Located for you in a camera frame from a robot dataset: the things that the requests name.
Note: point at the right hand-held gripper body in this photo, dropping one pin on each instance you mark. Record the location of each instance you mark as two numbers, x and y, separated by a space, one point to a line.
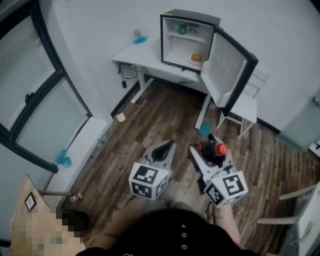
225 187

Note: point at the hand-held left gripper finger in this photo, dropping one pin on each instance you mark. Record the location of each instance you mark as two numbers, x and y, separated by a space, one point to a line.
171 155
156 149

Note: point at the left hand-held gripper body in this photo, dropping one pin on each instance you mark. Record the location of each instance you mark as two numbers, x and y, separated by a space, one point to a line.
145 175

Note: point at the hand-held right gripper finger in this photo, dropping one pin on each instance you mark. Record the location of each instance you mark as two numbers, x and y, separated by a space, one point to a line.
200 163
230 160

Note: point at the dark soda bottle red cap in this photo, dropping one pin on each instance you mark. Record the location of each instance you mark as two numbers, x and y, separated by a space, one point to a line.
211 151

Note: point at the black mini fridge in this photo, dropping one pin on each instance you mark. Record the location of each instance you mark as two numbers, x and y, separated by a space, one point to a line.
225 67

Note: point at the green drink can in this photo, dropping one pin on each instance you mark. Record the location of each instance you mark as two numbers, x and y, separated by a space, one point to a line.
182 28

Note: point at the person's left forearm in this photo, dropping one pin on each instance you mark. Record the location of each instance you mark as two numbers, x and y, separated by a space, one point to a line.
125 225

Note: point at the person's right forearm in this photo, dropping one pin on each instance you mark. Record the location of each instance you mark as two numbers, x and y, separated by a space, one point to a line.
228 227

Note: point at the person's grey trousers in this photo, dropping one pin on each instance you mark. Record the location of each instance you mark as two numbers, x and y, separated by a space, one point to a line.
181 205

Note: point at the yellow paper note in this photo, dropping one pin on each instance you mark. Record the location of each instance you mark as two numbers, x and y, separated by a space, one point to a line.
121 117

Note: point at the clear water bottle blue label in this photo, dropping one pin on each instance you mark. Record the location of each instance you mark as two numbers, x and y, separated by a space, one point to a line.
101 139

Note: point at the white window ledge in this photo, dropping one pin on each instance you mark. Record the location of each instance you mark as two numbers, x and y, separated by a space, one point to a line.
87 140

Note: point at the person's black shirt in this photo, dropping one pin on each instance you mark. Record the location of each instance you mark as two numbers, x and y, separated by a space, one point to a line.
175 237

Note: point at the small bottle red label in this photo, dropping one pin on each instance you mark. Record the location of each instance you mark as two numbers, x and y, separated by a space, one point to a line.
76 197

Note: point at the black power adapter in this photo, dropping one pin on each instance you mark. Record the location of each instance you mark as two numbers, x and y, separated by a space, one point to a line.
124 84

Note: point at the pale green cabinet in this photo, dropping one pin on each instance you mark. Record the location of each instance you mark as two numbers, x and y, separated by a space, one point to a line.
300 130

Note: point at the white and wood chair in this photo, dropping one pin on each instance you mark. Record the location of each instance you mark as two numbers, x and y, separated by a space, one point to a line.
307 220

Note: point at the black power strip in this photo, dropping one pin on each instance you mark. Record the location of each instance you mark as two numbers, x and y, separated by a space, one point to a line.
126 64

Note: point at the white table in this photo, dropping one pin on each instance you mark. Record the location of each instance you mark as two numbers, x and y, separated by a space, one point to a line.
140 55

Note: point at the orange fruit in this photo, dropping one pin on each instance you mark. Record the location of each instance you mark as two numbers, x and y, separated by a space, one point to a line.
196 57

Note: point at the small glass on table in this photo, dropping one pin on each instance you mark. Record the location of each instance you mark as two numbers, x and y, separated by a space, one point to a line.
137 33

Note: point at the wooden table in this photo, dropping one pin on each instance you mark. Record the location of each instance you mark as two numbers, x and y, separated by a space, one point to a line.
22 190

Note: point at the black framed window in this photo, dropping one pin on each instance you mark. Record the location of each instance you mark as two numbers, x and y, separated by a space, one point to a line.
37 92

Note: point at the black picture frame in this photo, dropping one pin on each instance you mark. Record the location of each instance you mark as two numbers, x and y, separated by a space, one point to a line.
30 202

